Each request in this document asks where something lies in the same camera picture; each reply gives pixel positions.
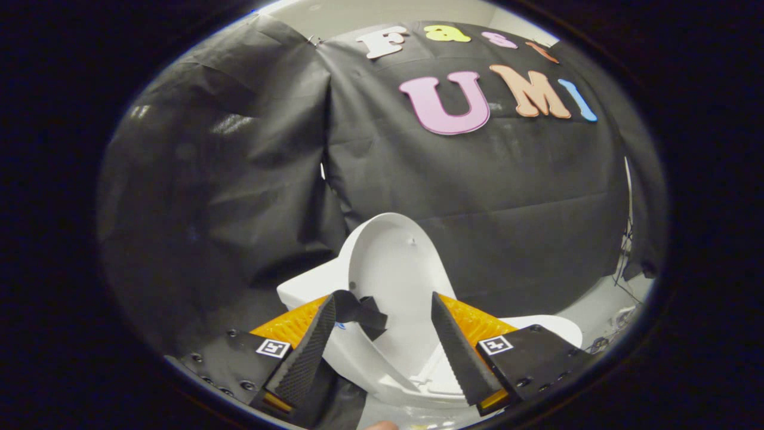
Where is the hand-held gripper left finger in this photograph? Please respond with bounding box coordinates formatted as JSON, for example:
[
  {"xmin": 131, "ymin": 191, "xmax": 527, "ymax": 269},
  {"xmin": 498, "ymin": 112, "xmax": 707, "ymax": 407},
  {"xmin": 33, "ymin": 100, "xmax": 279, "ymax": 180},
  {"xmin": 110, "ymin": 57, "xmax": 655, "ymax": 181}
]
[{"xmin": 179, "ymin": 293, "xmax": 337, "ymax": 419}]

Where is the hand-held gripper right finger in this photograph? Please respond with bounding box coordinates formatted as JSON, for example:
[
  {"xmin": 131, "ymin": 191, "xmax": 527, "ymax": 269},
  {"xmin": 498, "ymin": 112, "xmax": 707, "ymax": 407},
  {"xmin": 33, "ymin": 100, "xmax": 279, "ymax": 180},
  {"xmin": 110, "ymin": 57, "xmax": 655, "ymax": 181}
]
[{"xmin": 431, "ymin": 291, "xmax": 594, "ymax": 417}]

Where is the black lid pull tab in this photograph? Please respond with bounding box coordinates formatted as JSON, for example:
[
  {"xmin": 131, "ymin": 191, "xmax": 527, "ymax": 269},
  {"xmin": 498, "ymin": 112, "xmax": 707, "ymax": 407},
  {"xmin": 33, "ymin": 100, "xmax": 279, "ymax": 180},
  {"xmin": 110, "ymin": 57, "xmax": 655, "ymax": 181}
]
[{"xmin": 332, "ymin": 290, "xmax": 389, "ymax": 342}]

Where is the white toilet lid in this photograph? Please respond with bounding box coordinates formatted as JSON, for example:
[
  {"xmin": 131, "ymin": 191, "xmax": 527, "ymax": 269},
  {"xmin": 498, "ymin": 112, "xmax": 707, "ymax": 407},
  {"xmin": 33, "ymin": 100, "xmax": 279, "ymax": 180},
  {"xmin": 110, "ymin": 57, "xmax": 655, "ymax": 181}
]
[{"xmin": 337, "ymin": 213, "xmax": 457, "ymax": 383}]

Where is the white toilet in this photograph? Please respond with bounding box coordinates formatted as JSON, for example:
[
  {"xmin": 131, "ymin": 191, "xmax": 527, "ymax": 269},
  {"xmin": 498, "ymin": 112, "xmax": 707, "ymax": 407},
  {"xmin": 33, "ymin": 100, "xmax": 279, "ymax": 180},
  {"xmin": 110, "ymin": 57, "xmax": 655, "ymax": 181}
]
[{"xmin": 276, "ymin": 257, "xmax": 583, "ymax": 413}]

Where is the black backdrop cloth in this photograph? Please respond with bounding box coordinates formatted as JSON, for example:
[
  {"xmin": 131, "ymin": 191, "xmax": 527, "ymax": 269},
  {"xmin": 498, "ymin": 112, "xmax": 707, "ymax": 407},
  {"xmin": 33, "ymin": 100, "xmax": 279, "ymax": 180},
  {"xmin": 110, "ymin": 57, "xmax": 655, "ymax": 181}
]
[{"xmin": 98, "ymin": 12, "xmax": 666, "ymax": 359}]

